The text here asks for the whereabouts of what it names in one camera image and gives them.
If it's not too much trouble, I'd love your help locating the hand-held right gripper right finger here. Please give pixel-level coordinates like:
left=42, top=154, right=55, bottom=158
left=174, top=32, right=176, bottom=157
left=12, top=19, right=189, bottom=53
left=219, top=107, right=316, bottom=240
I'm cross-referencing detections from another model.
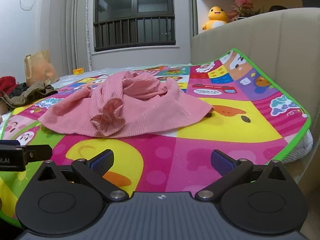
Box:
left=195, top=149, right=297, bottom=202

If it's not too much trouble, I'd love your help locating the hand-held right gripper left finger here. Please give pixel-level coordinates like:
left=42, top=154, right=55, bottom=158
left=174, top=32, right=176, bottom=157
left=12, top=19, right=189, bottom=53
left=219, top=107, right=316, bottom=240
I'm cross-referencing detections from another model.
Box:
left=35, top=149, right=128, bottom=202

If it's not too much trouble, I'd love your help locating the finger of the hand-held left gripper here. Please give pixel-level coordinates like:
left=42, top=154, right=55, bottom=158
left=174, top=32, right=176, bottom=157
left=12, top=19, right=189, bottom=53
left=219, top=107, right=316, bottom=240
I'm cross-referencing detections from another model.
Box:
left=24, top=144, right=53, bottom=164

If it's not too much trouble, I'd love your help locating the pink ribbed sweater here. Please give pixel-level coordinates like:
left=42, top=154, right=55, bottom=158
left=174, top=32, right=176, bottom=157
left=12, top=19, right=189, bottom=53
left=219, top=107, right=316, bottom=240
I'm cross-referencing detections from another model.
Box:
left=37, top=70, right=215, bottom=138

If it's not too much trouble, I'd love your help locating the colourful cartoon play mat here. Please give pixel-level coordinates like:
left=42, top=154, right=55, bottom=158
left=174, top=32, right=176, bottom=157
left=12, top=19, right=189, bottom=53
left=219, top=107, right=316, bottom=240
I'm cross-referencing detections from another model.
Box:
left=0, top=48, right=312, bottom=222

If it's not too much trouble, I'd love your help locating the olive brown garment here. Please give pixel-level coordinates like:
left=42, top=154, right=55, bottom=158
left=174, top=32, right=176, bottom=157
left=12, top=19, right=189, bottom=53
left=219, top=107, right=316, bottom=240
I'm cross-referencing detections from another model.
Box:
left=0, top=81, right=58, bottom=110

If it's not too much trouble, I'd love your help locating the dark cloth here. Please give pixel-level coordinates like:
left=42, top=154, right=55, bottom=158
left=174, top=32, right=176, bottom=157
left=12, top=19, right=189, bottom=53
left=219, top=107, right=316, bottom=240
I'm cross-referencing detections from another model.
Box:
left=9, top=82, right=30, bottom=98

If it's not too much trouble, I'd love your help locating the red cloth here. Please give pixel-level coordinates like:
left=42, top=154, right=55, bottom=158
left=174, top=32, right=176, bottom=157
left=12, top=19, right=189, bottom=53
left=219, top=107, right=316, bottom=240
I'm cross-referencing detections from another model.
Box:
left=0, top=76, right=18, bottom=92

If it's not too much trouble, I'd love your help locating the grey striped mattress cover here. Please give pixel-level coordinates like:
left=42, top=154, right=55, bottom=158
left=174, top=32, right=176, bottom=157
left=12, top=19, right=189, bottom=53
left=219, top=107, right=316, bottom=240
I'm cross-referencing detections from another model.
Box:
left=282, top=130, right=314, bottom=164

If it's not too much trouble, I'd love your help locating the beige padded headboard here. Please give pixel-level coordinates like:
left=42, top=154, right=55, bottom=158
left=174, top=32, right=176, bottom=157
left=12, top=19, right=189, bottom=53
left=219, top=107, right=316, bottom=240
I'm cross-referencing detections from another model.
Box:
left=191, top=7, right=320, bottom=180

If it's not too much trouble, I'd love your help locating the white curtain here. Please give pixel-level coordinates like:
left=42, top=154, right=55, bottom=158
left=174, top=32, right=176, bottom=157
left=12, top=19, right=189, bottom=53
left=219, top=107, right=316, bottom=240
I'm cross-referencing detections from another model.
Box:
left=49, top=0, right=92, bottom=75

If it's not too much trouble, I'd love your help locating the yellow duck plush toy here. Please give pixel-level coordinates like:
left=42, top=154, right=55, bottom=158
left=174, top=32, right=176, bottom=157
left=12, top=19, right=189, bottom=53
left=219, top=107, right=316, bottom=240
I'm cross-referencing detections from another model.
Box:
left=202, top=6, right=229, bottom=32

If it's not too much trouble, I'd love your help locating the potted plant with pink leaves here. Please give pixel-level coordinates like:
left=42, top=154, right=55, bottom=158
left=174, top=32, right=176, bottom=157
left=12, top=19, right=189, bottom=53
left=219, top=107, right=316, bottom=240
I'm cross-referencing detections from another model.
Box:
left=227, top=0, right=262, bottom=20

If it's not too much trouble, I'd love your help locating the dark framed window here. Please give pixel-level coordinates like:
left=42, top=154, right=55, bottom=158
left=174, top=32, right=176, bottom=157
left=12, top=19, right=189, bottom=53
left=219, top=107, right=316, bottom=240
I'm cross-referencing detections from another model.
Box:
left=93, top=0, right=177, bottom=53

